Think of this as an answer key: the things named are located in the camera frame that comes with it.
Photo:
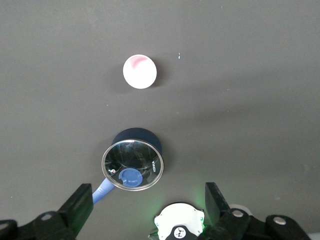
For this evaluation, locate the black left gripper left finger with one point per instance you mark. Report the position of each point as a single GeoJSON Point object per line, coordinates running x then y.
{"type": "Point", "coordinates": [75, 207]}

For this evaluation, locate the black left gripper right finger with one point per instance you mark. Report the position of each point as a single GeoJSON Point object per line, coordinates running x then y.
{"type": "Point", "coordinates": [217, 207]}

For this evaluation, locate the pink plastic cup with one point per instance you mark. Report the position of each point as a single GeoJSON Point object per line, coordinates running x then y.
{"type": "Point", "coordinates": [139, 72]}

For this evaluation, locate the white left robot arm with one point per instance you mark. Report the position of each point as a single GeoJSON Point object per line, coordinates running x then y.
{"type": "Point", "coordinates": [180, 215]}

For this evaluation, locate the glass lid with blue knob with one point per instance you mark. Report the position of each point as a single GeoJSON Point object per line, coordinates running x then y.
{"type": "Point", "coordinates": [130, 157]}

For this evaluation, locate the dark grey table mat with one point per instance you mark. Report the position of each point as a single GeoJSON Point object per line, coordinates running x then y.
{"type": "Point", "coordinates": [225, 100]}

